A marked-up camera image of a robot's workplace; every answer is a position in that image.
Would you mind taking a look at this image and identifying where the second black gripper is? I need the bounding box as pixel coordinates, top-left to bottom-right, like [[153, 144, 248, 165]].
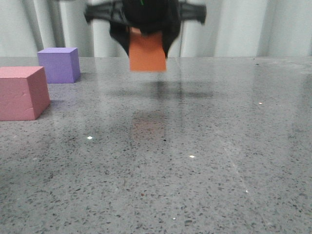
[[84, 0, 207, 58]]

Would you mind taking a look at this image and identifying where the grey-green curtain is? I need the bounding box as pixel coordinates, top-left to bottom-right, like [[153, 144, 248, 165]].
[[0, 0, 312, 57]]

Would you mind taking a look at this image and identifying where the purple foam cube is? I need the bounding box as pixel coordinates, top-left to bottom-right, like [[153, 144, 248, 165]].
[[37, 47, 80, 83]]

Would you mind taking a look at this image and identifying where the orange foam cube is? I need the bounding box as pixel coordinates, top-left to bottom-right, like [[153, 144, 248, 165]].
[[129, 27, 167, 72]]

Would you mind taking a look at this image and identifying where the red foam cube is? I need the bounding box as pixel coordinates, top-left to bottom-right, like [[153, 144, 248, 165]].
[[0, 66, 50, 121]]

